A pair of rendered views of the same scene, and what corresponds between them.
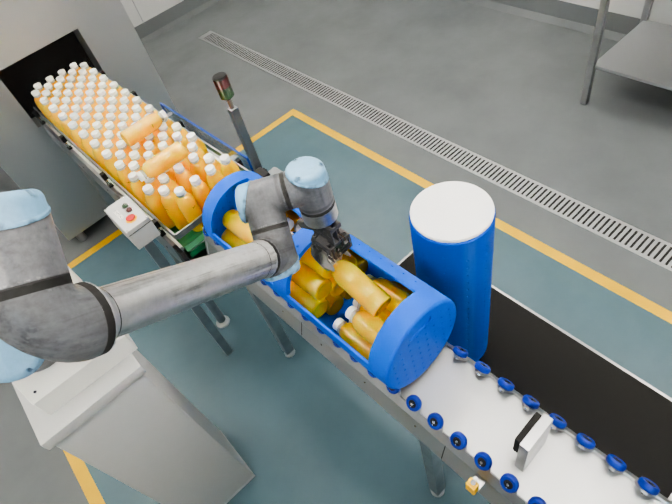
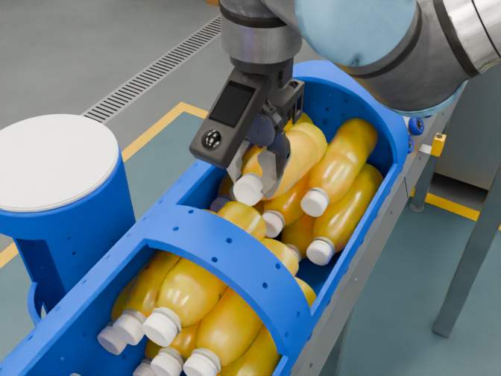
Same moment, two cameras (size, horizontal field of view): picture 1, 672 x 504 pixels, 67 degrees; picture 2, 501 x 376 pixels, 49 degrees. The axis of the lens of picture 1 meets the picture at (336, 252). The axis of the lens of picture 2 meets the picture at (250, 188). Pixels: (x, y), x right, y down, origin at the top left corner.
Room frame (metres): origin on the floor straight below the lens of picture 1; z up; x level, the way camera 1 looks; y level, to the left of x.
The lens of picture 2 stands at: (1.19, 0.48, 1.73)
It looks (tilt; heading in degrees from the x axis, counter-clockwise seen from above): 44 degrees down; 240
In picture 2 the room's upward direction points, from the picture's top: straight up
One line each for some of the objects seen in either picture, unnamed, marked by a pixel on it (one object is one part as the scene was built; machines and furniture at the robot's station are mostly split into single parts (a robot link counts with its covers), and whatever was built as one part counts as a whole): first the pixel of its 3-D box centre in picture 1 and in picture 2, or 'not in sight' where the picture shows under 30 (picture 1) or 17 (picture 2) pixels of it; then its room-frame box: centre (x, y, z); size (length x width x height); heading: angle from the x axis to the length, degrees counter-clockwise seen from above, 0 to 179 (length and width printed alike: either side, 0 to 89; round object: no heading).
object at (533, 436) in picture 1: (530, 441); not in sight; (0.37, -0.31, 1.00); 0.10 x 0.04 x 0.15; 120
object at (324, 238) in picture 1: (328, 233); (262, 89); (0.90, 0.00, 1.35); 0.09 x 0.08 x 0.12; 30
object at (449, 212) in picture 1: (451, 210); (45, 159); (1.13, -0.41, 1.03); 0.28 x 0.28 x 0.01
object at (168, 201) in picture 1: (175, 208); not in sight; (1.61, 0.57, 1.00); 0.07 x 0.07 x 0.19
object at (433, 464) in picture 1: (433, 467); (334, 348); (0.58, -0.11, 0.31); 0.06 x 0.06 x 0.63; 30
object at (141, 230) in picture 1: (131, 221); not in sight; (1.55, 0.72, 1.05); 0.20 x 0.10 x 0.10; 30
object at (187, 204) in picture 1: (190, 209); not in sight; (1.57, 0.50, 1.00); 0.07 x 0.07 x 0.19
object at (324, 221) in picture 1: (320, 210); (259, 28); (0.90, 0.01, 1.43); 0.10 x 0.09 x 0.05; 120
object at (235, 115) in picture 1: (269, 196); not in sight; (2.03, 0.25, 0.55); 0.04 x 0.04 x 1.10; 30
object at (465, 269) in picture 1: (453, 286); (91, 295); (1.13, -0.41, 0.59); 0.28 x 0.28 x 0.88
